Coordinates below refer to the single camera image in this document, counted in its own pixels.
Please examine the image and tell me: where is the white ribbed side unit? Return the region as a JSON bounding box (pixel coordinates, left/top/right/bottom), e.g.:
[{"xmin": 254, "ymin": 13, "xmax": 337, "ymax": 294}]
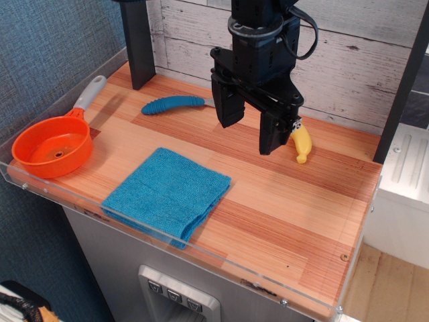
[{"xmin": 363, "ymin": 124, "xmax": 428, "ymax": 268}]

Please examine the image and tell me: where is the black orange bag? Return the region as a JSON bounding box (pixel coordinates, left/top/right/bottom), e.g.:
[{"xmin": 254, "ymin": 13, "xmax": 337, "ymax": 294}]
[{"xmin": 1, "ymin": 280, "xmax": 60, "ymax": 321}]

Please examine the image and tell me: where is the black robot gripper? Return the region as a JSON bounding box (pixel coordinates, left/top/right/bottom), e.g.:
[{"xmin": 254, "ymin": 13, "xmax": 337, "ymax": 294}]
[{"xmin": 210, "ymin": 15, "xmax": 304, "ymax": 155}]

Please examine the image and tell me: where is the orange toy pot grey handle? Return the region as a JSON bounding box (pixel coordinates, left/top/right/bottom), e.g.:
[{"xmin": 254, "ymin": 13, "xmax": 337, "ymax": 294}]
[{"xmin": 11, "ymin": 75, "xmax": 107, "ymax": 178}]

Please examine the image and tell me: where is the blue handled fork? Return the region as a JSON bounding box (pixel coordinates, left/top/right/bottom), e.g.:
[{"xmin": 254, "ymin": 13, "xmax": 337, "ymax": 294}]
[{"xmin": 141, "ymin": 95, "xmax": 215, "ymax": 115}]

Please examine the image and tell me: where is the yellow toy banana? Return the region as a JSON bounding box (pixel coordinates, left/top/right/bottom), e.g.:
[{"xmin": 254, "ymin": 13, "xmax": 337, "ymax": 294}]
[{"xmin": 290, "ymin": 118, "xmax": 312, "ymax": 164}]

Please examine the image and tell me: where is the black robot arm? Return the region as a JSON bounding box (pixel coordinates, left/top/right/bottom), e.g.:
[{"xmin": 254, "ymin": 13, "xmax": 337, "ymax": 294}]
[{"xmin": 210, "ymin": 1, "xmax": 304, "ymax": 155}]

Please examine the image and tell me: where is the silver toy fridge cabinet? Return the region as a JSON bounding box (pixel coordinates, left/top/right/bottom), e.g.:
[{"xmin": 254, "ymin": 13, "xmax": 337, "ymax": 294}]
[{"xmin": 64, "ymin": 208, "xmax": 311, "ymax": 321}]

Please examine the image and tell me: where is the dark grey post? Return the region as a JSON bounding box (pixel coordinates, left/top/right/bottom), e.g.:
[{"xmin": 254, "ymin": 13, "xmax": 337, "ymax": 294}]
[
  {"xmin": 117, "ymin": 1, "xmax": 156, "ymax": 90},
  {"xmin": 373, "ymin": 1, "xmax": 428, "ymax": 164}
]

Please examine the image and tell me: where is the blue folded cloth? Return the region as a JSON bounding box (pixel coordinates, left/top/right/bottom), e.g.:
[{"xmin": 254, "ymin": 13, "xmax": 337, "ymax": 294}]
[{"xmin": 102, "ymin": 148, "xmax": 231, "ymax": 249}]

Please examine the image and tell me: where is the dark grey right post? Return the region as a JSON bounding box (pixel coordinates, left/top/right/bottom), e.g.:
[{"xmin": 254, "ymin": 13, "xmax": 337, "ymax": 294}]
[{"xmin": 373, "ymin": 1, "xmax": 428, "ymax": 164}]

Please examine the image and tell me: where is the clear acrylic table guard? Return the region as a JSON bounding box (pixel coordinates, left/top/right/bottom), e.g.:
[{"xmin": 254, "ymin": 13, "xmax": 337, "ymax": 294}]
[{"xmin": 3, "ymin": 55, "xmax": 381, "ymax": 321}]

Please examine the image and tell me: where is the dark grey left post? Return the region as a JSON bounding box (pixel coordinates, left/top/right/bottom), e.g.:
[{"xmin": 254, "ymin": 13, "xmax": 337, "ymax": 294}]
[{"xmin": 117, "ymin": 1, "xmax": 156, "ymax": 90}]

